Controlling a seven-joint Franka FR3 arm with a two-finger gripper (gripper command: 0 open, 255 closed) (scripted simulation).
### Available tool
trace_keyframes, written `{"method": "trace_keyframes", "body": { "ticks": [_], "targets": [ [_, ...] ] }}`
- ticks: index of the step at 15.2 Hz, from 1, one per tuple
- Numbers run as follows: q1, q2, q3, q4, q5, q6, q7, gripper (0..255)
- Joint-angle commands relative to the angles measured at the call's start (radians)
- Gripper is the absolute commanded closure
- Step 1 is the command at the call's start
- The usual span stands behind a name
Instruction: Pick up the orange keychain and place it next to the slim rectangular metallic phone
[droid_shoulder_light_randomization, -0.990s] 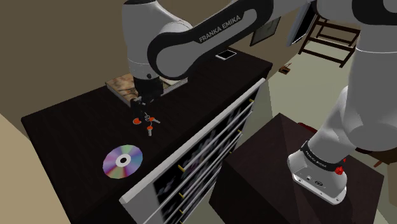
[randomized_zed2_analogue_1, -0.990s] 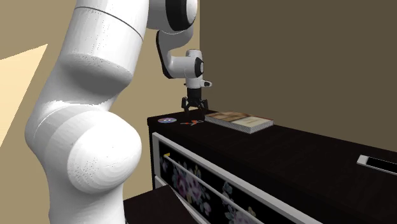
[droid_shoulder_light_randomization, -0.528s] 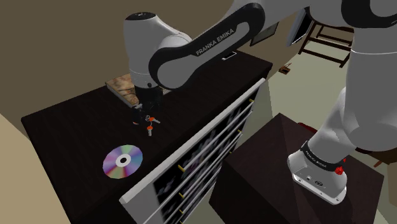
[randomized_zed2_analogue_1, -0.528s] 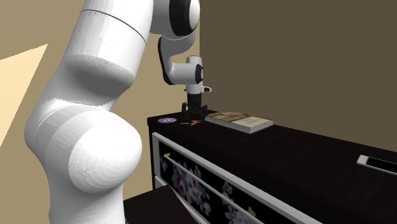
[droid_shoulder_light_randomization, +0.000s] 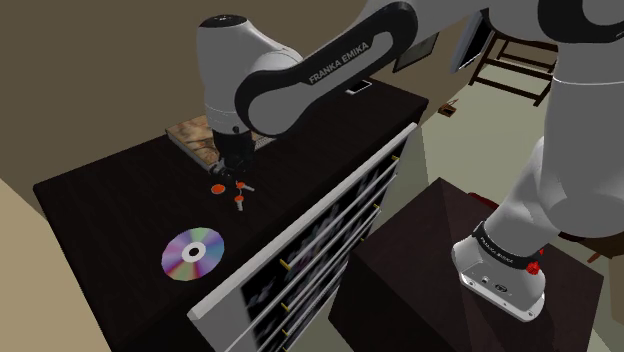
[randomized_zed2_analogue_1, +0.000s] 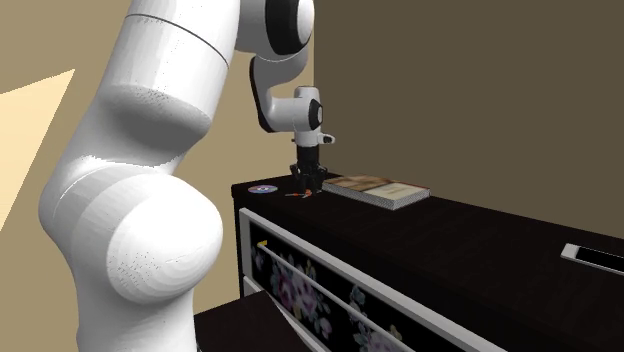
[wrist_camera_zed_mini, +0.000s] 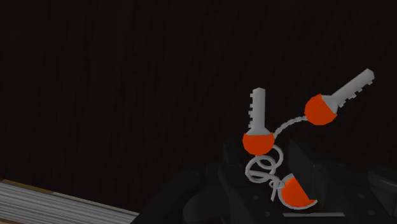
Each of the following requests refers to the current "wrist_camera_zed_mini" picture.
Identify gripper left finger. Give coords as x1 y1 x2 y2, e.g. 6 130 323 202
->
131 141 281 224

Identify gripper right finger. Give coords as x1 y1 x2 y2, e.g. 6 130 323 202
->
288 139 397 224

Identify orange-headed keys on ring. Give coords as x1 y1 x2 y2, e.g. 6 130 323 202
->
242 68 375 211

